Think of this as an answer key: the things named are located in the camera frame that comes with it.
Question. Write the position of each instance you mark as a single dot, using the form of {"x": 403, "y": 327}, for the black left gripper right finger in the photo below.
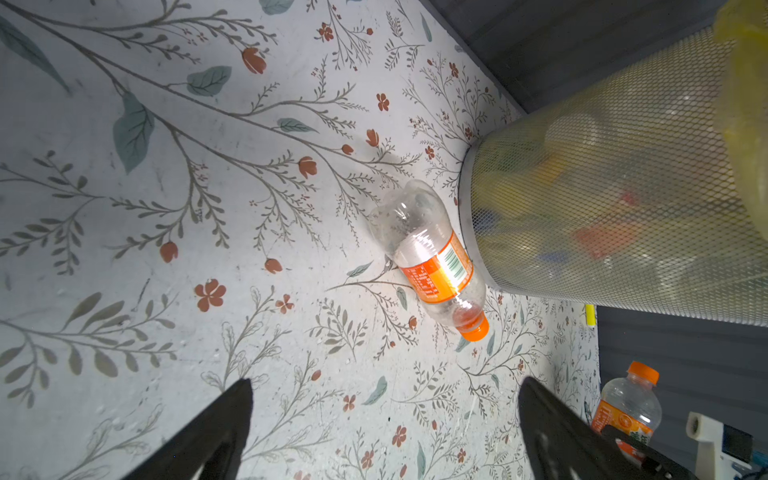
{"x": 559, "y": 445}

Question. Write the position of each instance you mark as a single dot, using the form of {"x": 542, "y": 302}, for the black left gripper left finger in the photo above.
{"x": 208, "y": 447}

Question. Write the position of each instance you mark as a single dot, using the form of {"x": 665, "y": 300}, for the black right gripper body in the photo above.
{"x": 649, "y": 461}

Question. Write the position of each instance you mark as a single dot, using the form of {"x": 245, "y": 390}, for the orange label bottle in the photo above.
{"x": 411, "y": 224}
{"x": 630, "y": 405}

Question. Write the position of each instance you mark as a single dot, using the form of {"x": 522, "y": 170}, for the mesh waste bin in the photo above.
{"x": 622, "y": 196}

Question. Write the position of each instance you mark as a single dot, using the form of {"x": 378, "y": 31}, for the yellow bin liner bag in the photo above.
{"x": 741, "y": 107}

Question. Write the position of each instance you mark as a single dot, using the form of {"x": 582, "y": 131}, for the yellow highlighter pen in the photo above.
{"x": 591, "y": 316}

